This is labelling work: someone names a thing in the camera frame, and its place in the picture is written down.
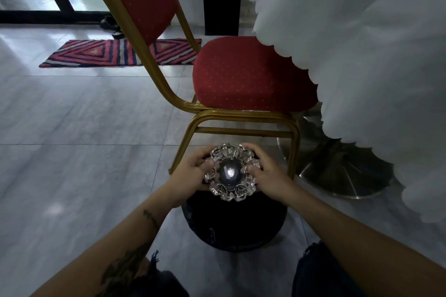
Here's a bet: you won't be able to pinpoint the person's right forearm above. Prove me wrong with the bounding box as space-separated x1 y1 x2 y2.
284 185 446 297

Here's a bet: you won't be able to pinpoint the black trash bin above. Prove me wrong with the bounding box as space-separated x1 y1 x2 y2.
181 189 288 253

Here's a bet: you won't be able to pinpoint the red striped floor mat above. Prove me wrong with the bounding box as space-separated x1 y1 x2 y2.
39 39 202 68

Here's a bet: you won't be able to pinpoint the person's dark blue shorts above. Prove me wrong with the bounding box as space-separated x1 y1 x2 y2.
131 241 366 297

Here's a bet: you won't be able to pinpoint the red chair with gold frame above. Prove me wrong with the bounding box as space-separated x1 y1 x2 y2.
75 0 318 180

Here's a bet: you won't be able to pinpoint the person's left forearm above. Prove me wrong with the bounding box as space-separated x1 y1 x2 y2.
30 185 182 297

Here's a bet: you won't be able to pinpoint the person's left hand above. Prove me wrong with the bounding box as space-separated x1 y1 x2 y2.
167 146 217 208

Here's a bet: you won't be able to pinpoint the white scalloped tablecloth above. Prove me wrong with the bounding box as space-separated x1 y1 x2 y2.
228 0 446 223

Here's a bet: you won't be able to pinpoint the silver metal table base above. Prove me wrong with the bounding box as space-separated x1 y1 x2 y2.
277 103 394 200

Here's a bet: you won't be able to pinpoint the clear glass ashtray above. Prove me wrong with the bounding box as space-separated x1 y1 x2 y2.
204 144 262 202

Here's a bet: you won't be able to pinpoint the person's right hand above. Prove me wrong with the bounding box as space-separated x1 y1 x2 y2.
240 142 299 205

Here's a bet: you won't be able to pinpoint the black sandal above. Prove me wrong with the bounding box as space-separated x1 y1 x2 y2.
100 15 125 40

